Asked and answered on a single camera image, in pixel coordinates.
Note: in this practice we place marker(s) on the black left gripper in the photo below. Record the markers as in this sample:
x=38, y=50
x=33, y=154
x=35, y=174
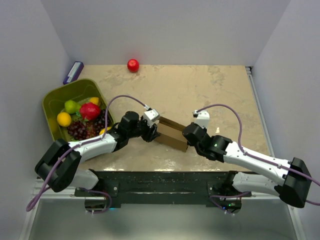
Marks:
x=151, y=133

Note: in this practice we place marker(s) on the brown cardboard paper box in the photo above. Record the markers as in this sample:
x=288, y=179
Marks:
x=171, y=134

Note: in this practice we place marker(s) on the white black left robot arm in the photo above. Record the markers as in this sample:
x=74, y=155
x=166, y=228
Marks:
x=59, y=165

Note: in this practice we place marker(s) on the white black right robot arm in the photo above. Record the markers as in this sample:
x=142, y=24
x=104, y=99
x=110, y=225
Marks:
x=290, y=180

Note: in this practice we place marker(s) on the purple white small box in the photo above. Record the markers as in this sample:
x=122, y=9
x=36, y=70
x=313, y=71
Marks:
x=74, y=72

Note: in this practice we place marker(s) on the yellow mango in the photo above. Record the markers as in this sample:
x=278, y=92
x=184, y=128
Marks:
x=105, y=130

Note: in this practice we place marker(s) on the red dragon fruit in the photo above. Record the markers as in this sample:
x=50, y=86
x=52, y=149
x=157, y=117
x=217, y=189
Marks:
x=89, y=111

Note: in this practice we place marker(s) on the small orange fruit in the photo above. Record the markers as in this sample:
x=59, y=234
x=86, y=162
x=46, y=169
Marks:
x=95, y=100

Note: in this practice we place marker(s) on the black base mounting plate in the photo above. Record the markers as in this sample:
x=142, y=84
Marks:
x=208, y=188

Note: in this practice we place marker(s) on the red apple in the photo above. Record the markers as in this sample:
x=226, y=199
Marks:
x=133, y=65

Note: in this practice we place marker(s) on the dark purple grapes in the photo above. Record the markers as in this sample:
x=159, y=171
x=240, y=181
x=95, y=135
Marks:
x=81, y=130

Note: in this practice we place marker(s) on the green pear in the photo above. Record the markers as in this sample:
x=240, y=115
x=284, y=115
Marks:
x=71, y=107

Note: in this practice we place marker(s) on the yellow lemon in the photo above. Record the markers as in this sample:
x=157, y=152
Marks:
x=64, y=119

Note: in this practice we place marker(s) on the olive green plastic bin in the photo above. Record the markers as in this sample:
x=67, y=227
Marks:
x=79, y=91

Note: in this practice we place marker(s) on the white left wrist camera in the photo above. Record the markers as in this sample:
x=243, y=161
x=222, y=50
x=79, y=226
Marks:
x=151, y=116

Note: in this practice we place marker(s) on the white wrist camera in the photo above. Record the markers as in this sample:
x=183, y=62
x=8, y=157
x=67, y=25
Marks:
x=202, y=118
x=151, y=116

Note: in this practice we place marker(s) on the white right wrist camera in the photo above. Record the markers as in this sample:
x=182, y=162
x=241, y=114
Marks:
x=202, y=118

